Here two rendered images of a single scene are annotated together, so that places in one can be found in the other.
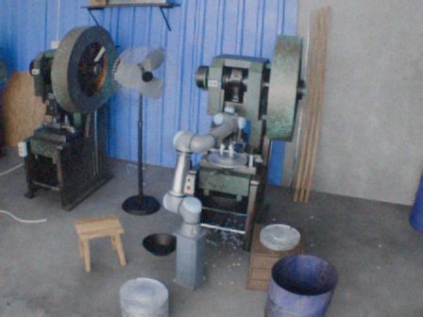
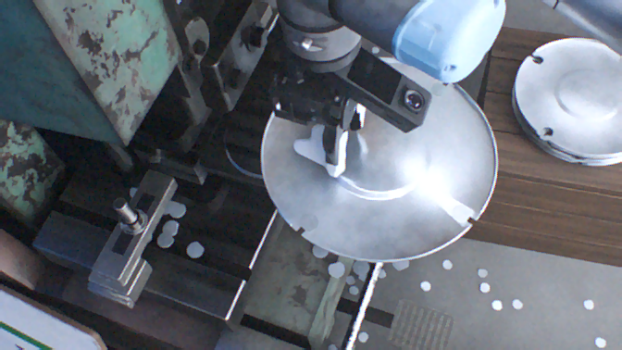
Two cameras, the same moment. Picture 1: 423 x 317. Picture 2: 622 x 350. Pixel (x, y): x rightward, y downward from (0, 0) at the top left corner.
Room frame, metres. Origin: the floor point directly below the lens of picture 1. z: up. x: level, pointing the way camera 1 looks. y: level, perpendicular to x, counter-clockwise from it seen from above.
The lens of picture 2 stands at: (2.74, 0.28, 1.45)
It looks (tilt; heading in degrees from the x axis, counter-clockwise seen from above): 61 degrees down; 286
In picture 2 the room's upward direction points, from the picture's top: 10 degrees counter-clockwise
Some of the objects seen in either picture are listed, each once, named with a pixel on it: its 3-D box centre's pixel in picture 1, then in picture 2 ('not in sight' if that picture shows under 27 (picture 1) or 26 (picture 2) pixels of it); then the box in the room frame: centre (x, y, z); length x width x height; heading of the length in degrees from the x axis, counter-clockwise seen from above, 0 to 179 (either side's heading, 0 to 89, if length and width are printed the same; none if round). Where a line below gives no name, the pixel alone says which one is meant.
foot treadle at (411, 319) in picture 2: (222, 225); (316, 295); (2.89, -0.13, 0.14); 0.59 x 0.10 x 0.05; 166
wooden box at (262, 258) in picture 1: (276, 258); (560, 148); (2.37, -0.52, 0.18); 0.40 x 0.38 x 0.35; 173
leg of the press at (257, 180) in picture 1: (263, 183); not in sight; (3.10, -0.45, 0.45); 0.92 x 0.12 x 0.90; 166
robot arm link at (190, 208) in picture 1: (191, 208); not in sight; (2.27, 0.11, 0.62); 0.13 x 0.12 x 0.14; 56
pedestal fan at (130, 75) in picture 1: (152, 117); not in sight; (3.71, 0.60, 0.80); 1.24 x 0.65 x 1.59; 166
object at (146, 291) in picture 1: (143, 292); not in sight; (1.72, 0.34, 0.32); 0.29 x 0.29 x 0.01
